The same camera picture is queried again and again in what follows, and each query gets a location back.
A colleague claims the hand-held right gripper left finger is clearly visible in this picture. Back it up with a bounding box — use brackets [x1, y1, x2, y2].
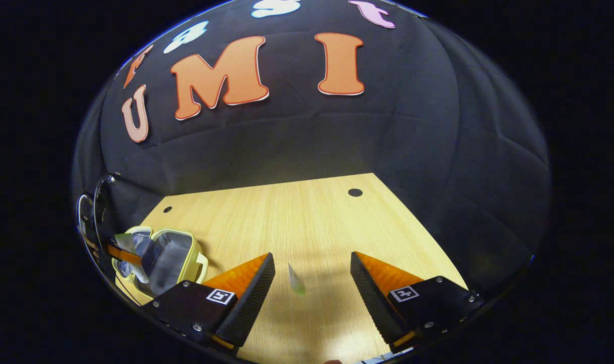
[153, 253, 276, 352]

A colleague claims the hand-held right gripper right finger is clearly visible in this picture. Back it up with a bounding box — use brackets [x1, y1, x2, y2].
[350, 251, 486, 349]

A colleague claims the pale yellow small suitcase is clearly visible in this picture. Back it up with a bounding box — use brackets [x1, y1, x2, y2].
[112, 226, 209, 299]

